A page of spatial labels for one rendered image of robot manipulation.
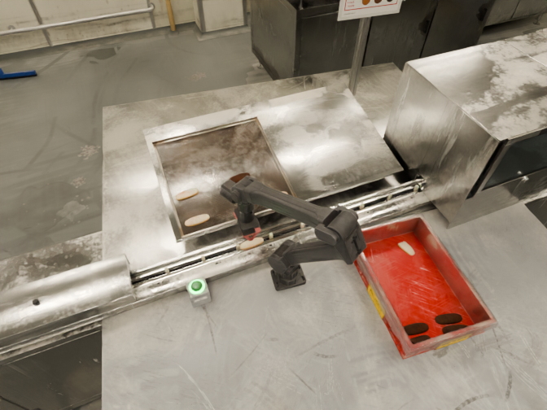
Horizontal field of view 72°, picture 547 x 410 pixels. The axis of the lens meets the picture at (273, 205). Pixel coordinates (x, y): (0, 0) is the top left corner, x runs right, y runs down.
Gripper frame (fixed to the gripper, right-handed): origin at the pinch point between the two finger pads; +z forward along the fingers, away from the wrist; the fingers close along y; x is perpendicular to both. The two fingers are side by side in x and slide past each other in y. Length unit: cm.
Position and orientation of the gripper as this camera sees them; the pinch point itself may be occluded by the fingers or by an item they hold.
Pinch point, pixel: (247, 231)
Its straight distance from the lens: 144.7
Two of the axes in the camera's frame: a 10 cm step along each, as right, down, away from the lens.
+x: 9.2, -2.9, 2.5
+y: 3.8, 7.2, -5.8
